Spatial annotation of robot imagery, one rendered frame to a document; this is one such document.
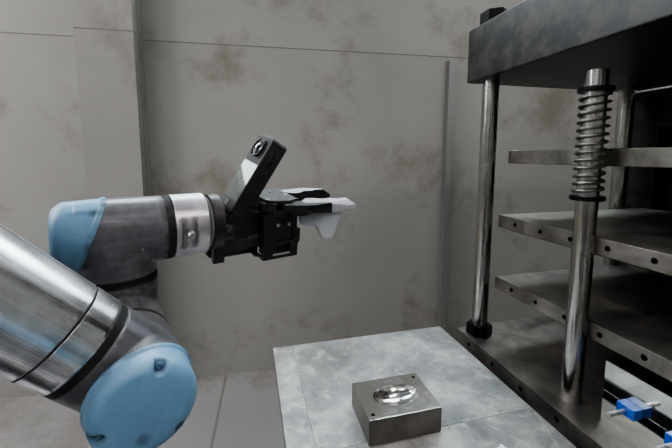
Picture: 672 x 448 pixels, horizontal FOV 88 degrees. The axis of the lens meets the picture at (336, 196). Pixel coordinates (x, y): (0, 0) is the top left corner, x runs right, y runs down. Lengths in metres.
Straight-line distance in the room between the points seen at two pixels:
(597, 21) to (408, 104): 1.62
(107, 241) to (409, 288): 2.50
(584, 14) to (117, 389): 1.19
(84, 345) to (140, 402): 0.06
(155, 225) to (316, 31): 2.22
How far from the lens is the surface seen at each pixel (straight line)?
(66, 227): 0.42
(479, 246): 1.52
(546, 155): 1.39
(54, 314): 0.31
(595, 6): 1.18
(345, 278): 2.60
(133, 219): 0.42
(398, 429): 1.07
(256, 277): 2.53
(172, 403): 0.32
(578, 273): 1.24
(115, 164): 2.40
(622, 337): 1.26
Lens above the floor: 1.52
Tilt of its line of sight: 7 degrees down
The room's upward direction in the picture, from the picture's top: straight up
